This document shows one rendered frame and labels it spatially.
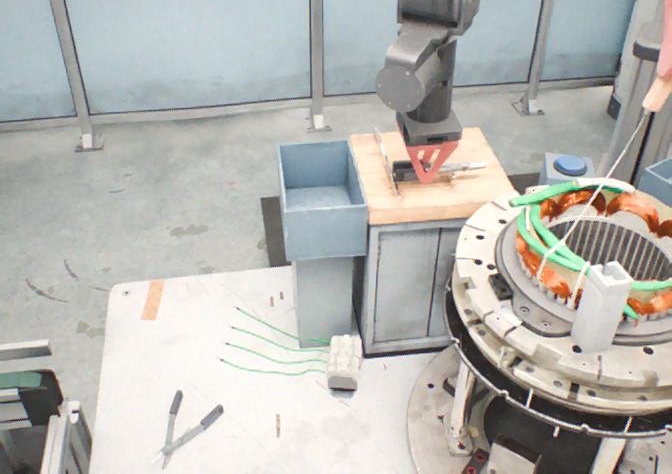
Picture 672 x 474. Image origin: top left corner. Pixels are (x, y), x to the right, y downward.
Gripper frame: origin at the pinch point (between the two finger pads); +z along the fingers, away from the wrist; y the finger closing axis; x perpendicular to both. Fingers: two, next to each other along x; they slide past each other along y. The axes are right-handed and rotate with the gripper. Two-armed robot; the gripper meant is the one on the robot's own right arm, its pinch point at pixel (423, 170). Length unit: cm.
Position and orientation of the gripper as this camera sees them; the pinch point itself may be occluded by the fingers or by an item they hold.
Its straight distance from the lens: 95.7
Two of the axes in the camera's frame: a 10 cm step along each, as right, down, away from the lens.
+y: 1.3, 6.3, -7.6
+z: 0.2, 7.7, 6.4
